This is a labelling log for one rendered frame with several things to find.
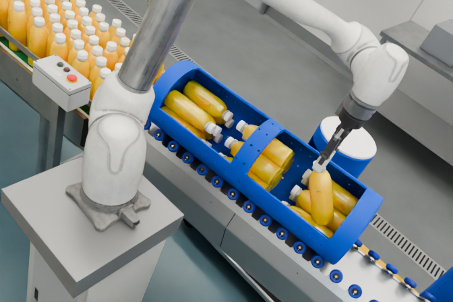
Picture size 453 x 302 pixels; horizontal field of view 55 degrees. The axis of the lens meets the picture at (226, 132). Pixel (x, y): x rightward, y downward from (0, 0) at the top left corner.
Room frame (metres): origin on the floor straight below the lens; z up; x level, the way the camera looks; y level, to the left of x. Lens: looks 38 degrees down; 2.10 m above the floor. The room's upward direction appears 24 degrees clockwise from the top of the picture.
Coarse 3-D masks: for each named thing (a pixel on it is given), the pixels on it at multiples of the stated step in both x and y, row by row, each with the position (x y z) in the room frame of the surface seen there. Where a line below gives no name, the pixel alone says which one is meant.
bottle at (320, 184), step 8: (312, 176) 1.08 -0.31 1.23; (320, 176) 1.08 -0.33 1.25; (328, 176) 1.09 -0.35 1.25; (312, 184) 1.07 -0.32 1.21; (320, 184) 1.06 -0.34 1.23; (328, 184) 1.07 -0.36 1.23; (312, 192) 1.06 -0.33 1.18; (320, 192) 1.06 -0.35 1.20; (328, 192) 1.07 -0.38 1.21; (312, 200) 1.06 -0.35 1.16; (320, 200) 1.05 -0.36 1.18; (328, 200) 1.06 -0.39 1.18; (312, 208) 1.06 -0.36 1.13; (320, 208) 1.04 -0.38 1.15; (328, 208) 1.05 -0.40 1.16; (312, 216) 1.05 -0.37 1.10; (320, 216) 1.04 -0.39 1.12; (328, 216) 1.05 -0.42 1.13; (320, 224) 1.03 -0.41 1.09
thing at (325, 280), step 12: (144, 132) 1.29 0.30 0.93; (156, 144) 1.26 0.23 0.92; (168, 156) 1.23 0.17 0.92; (180, 168) 1.20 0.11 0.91; (204, 180) 1.17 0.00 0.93; (216, 192) 1.15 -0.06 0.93; (228, 204) 1.12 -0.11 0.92; (240, 216) 1.09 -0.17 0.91; (264, 228) 1.07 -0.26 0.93; (276, 240) 1.05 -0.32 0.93; (288, 252) 1.02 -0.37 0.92; (300, 264) 1.00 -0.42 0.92; (324, 276) 0.98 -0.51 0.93; (336, 288) 0.96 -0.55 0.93; (348, 300) 0.93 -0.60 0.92
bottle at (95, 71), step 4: (96, 64) 1.35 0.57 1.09; (92, 68) 1.35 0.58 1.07; (96, 68) 1.35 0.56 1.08; (100, 68) 1.36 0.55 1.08; (92, 72) 1.34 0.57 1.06; (96, 72) 1.34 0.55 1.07; (92, 76) 1.34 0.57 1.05; (96, 76) 1.34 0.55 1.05; (92, 80) 1.34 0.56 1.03; (92, 84) 1.34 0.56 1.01; (92, 88) 1.33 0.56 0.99
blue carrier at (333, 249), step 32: (192, 64) 1.42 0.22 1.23; (160, 96) 1.25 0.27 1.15; (224, 96) 1.45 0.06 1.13; (160, 128) 1.25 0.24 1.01; (224, 128) 1.41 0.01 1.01; (224, 160) 1.12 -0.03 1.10; (256, 192) 1.07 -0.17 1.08; (288, 192) 1.25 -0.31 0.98; (352, 192) 1.24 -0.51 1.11; (288, 224) 1.02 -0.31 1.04; (352, 224) 0.99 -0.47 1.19
